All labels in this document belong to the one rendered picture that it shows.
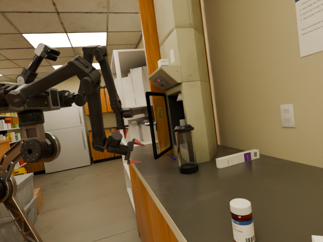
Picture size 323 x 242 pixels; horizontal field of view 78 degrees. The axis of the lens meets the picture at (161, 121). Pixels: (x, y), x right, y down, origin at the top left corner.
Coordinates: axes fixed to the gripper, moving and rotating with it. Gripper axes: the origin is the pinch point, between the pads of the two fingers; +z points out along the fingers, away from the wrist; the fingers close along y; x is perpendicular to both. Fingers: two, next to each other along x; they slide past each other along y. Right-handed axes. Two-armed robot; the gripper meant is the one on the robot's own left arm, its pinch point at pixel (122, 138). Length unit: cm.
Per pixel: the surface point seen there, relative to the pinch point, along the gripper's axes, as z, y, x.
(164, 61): -45, 16, -42
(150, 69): -47, 22, -15
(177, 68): -38, 17, -52
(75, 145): 42, 28, 452
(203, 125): -5, 30, -55
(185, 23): -63, 26, -54
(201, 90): -25, 30, -56
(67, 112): -51, 19, 453
